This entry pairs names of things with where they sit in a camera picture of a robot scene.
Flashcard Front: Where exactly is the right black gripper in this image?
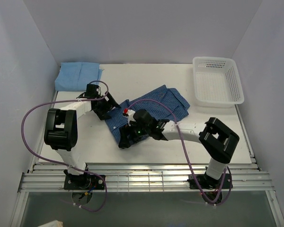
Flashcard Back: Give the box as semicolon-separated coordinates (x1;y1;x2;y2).
118;120;150;148

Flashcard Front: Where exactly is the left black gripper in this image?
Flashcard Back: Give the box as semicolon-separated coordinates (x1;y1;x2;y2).
93;91;120;121

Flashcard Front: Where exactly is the blue plaid long sleeve shirt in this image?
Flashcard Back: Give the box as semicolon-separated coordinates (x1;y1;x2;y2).
105;85;190;143

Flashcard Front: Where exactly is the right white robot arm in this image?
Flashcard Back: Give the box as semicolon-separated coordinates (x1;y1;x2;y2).
118;109;240;189

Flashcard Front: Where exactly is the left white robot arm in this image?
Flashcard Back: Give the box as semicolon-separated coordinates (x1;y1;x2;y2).
44;84;121;189

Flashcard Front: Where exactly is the folded light blue shirt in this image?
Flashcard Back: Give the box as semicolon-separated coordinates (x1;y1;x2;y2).
54;62;103;91

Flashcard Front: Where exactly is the white plastic basket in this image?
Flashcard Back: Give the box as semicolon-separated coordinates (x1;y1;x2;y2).
193;57;245;108

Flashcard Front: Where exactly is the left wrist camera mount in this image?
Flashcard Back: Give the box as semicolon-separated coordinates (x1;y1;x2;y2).
96;87;101;94

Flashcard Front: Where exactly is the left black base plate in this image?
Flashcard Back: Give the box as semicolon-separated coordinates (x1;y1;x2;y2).
63;174;106;191

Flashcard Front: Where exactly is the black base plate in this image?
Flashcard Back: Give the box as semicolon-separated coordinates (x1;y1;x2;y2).
63;174;106;191
187;174;233;190

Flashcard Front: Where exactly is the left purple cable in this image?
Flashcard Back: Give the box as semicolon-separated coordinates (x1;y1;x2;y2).
21;80;109;212

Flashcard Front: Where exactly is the purple cable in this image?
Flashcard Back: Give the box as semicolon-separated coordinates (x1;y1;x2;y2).
21;80;109;212
124;98;233;205

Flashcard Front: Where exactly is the aluminium rail frame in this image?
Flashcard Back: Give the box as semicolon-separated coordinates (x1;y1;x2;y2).
10;156;284;227

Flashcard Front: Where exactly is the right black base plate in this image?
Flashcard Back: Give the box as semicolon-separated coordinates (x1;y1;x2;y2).
187;174;233;190

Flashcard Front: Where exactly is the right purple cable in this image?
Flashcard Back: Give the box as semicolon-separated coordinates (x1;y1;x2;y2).
124;98;233;205

